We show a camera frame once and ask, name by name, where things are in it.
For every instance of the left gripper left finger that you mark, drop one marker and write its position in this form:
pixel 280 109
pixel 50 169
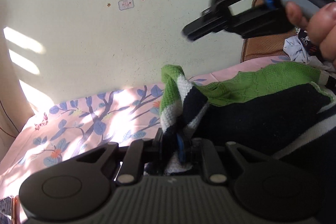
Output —
pixel 155 163

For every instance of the white crumpled garment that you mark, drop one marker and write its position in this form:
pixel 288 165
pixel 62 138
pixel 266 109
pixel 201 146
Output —
pixel 293 47

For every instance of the black patterned garment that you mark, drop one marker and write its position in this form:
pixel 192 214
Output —
pixel 303 37

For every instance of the person's right hand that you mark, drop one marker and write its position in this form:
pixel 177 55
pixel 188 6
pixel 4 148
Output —
pixel 320 28

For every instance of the pink floral bed sheet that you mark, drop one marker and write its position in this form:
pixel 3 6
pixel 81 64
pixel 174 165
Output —
pixel 74 127

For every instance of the green knitted sweater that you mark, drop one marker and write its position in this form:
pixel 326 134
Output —
pixel 184 103

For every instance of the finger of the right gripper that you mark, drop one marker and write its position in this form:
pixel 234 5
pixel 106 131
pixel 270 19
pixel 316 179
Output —
pixel 252 23

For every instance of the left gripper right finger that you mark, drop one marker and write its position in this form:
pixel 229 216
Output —
pixel 184 149

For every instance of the orange wooden chair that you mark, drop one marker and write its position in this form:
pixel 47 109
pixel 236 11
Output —
pixel 15 210

